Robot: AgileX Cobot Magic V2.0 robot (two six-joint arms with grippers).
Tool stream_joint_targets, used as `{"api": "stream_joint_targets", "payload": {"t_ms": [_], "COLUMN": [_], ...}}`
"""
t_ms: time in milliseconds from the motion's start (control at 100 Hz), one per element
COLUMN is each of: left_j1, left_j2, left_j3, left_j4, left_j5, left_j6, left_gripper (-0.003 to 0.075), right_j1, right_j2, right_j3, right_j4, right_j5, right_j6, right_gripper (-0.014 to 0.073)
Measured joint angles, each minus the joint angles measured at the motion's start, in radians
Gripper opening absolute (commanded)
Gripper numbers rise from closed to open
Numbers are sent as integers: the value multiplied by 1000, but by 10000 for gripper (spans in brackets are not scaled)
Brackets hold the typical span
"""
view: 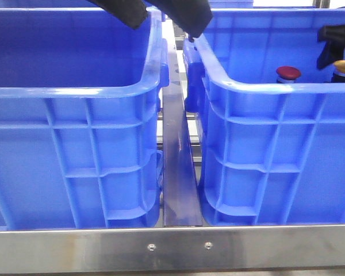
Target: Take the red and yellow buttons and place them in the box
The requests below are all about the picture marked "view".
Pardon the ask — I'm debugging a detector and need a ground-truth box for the steel divider bar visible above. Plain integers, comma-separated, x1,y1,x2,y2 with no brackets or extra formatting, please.
162,19,202,227

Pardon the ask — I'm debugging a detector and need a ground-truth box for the back left blue bin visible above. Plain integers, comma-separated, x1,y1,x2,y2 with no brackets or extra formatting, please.
0,0,97,8

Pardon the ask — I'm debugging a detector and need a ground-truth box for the right blue plastic bin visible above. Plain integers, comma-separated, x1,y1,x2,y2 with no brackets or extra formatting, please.
183,9,345,226

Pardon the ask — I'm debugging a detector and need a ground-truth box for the left blue plastic bin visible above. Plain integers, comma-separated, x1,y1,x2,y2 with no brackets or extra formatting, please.
0,8,169,231

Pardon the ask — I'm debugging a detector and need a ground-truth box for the rail screw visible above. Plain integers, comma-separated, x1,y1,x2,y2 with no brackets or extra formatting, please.
147,244,156,251
205,241,213,250

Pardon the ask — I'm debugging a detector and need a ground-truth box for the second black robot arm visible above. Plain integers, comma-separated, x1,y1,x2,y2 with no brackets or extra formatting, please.
148,1,345,70

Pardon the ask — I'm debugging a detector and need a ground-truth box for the left rail screw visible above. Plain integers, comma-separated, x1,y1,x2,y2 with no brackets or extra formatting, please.
147,244,156,251

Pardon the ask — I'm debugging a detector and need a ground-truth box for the red mushroom push button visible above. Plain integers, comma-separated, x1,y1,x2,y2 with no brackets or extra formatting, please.
276,66,301,83

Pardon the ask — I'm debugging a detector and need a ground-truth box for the back right blue bin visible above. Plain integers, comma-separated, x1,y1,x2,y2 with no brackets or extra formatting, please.
209,0,254,9

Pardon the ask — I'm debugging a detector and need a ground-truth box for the right rail screw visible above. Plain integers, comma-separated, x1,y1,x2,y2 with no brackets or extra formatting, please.
205,241,213,250

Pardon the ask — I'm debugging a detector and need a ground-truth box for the yellow mushroom push button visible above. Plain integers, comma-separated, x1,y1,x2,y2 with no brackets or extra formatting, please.
331,60,345,83

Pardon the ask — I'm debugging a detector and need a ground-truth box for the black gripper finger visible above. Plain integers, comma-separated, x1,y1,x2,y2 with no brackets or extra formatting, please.
317,24,345,47
316,43,345,70

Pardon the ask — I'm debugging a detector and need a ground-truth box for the blue plastic bin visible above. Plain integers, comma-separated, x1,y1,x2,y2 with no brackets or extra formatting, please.
183,9,345,226
0,8,169,231

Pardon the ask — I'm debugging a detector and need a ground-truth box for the steel front rail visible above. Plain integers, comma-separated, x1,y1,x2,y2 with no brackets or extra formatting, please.
0,225,345,274

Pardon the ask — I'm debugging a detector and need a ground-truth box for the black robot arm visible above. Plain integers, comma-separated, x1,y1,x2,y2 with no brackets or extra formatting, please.
90,0,148,29

